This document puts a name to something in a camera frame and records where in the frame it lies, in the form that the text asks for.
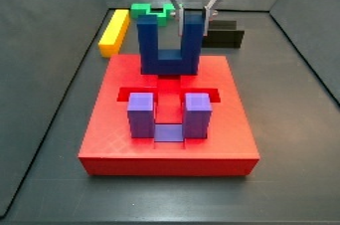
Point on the blue U-shaped block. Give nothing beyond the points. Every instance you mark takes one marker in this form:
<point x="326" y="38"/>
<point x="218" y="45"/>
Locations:
<point x="169" y="61"/>

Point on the red fixture base block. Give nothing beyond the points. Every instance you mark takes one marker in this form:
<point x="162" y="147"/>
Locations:
<point x="110" y="152"/>

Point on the green zigzag block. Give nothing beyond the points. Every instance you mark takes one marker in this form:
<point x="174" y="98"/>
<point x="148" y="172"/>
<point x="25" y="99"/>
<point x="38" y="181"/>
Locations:
<point x="140" y="9"/>

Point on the yellow long bar block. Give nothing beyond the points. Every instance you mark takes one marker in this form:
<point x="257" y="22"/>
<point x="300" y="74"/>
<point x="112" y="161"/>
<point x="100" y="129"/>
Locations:
<point x="114" y="33"/>

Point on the purple U-shaped block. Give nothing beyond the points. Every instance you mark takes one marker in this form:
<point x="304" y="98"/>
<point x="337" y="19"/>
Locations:
<point x="172" y="124"/>

